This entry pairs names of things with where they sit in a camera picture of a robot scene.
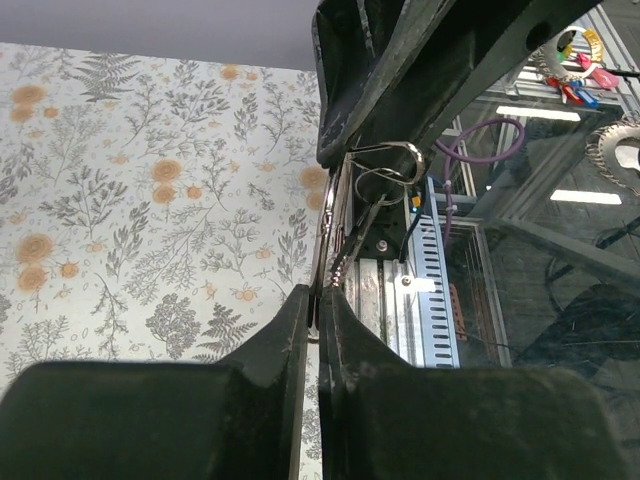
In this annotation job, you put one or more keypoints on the large silver keyring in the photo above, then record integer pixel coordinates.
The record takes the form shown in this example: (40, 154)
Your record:
(367, 182)

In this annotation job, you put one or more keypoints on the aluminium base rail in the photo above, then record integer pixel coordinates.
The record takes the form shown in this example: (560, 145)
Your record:
(411, 306)

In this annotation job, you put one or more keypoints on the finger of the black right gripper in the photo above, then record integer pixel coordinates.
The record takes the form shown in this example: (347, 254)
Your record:
(367, 54)
(477, 43)

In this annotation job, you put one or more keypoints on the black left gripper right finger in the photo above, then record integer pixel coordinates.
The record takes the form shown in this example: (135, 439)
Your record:
(383, 418)

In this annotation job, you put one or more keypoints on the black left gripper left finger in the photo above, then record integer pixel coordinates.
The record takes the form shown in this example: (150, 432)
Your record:
(236, 418)

